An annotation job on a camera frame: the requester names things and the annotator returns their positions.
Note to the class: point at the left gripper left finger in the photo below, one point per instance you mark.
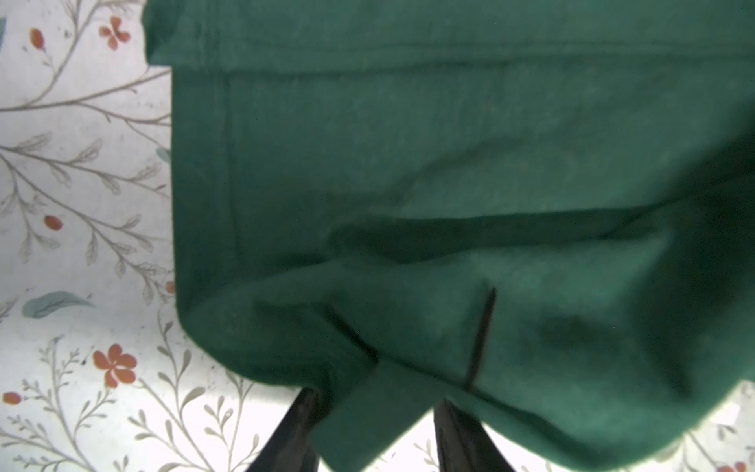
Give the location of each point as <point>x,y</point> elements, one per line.
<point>288,448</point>

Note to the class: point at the green t-shirt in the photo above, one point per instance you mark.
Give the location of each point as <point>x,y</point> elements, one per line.
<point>539,211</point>

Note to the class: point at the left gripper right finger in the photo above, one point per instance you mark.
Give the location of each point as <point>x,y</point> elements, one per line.
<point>463,444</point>

